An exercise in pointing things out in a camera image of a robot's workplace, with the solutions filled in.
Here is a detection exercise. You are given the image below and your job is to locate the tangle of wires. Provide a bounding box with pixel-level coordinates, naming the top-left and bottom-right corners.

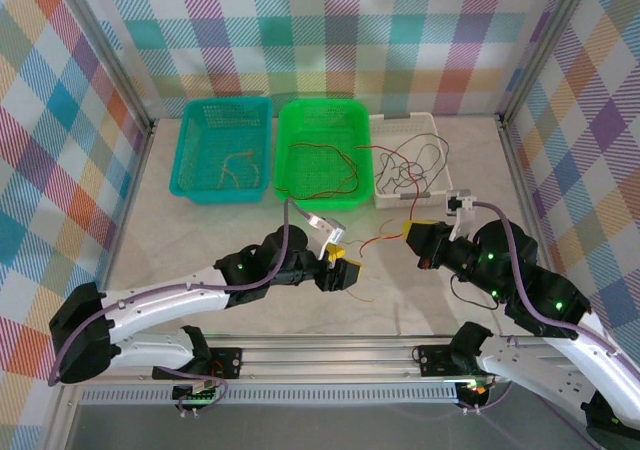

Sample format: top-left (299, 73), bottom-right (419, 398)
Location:
top-left (355, 143), bottom-right (424, 259)
top-left (344, 218), bottom-right (407, 305)

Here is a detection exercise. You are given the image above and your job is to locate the black wire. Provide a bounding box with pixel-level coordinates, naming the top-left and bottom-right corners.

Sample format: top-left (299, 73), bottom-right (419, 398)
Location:
top-left (374, 133), bottom-right (450, 196)
top-left (377, 142), bottom-right (431, 194)

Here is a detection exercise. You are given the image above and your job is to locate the green plastic basket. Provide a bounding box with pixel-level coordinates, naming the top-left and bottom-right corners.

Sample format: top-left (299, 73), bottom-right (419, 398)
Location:
top-left (272, 98), bottom-right (375, 210)

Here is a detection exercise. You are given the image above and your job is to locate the white plastic basket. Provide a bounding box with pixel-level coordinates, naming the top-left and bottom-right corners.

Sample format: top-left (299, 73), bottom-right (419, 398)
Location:
top-left (368, 111), bottom-right (454, 209)

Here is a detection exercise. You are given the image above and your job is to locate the yellow wire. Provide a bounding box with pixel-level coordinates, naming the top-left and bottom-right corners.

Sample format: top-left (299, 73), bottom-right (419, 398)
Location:
top-left (216, 149), bottom-right (262, 192)

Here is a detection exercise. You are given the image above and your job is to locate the red wire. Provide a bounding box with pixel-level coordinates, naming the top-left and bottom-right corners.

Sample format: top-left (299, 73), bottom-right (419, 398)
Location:
top-left (287, 141), bottom-right (362, 202)

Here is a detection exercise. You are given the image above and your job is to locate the controller board with LED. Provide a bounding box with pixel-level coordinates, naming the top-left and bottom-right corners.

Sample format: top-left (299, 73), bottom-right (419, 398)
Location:
top-left (172, 382), bottom-right (221, 405)
top-left (457, 378), bottom-right (496, 402)

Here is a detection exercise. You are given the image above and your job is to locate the teal plastic basket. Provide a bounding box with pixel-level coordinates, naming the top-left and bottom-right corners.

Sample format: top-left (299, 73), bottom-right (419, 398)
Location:
top-left (168, 96), bottom-right (274, 206)

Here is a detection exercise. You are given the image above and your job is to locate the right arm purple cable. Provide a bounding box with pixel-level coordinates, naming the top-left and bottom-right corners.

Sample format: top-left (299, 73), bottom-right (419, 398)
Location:
top-left (462, 199), bottom-right (640, 416)

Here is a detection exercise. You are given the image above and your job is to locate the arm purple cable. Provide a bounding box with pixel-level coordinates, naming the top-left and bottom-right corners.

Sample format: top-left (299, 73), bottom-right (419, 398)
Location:
top-left (48, 198), bottom-right (321, 417)
top-left (462, 199), bottom-right (640, 416)

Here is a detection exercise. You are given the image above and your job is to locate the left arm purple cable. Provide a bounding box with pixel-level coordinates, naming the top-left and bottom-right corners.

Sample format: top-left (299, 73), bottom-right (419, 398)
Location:
top-left (48, 198), bottom-right (321, 417)

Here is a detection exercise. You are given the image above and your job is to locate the aluminium side rail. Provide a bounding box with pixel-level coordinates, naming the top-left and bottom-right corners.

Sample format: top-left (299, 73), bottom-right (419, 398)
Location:
top-left (97, 119), bottom-right (160, 291)
top-left (497, 113), bottom-right (561, 281)

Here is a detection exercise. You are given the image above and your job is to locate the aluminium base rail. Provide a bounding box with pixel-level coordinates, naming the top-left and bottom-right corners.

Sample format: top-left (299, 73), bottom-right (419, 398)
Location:
top-left (64, 333), bottom-right (601, 387)

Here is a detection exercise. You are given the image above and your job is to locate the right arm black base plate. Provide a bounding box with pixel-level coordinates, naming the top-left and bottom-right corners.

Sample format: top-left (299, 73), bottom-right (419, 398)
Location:
top-left (415, 344), bottom-right (457, 379)

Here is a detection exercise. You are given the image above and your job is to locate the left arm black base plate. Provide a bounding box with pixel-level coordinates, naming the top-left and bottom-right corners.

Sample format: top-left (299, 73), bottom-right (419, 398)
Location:
top-left (207, 347), bottom-right (245, 380)

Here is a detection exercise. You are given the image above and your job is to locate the grey slotted cable duct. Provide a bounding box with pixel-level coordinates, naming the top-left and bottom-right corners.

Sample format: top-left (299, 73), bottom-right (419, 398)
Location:
top-left (79, 388), bottom-right (462, 407)

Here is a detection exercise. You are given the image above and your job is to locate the aluminium frame post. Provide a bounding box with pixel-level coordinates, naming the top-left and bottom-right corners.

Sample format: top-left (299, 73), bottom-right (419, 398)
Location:
top-left (52, 0), bottom-right (156, 134)
top-left (498, 0), bottom-right (600, 121)

